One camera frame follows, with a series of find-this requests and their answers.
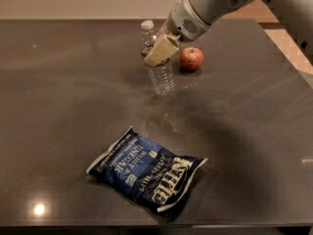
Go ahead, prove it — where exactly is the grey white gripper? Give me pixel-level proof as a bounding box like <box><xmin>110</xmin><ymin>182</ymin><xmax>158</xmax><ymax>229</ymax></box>
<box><xmin>144</xmin><ymin>0</ymin><xmax>210</xmax><ymax>67</ymax></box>

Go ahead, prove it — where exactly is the clear plastic water bottle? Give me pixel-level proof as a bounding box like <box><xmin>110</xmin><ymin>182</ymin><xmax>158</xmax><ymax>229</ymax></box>
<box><xmin>141</xmin><ymin>20</ymin><xmax>175</xmax><ymax>96</ymax></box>

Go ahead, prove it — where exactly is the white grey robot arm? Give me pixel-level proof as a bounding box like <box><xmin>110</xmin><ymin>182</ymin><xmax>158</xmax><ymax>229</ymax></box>
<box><xmin>144</xmin><ymin>0</ymin><xmax>313</xmax><ymax>67</ymax></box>

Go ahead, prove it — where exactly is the red apple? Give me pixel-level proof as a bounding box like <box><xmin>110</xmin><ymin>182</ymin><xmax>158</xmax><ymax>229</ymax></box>
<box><xmin>180</xmin><ymin>47</ymin><xmax>203</xmax><ymax>71</ymax></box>

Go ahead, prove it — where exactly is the blue kettle chips bag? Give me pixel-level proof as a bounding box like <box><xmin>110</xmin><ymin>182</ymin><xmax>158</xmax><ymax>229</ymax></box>
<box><xmin>86</xmin><ymin>128</ymin><xmax>206</xmax><ymax>212</ymax></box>

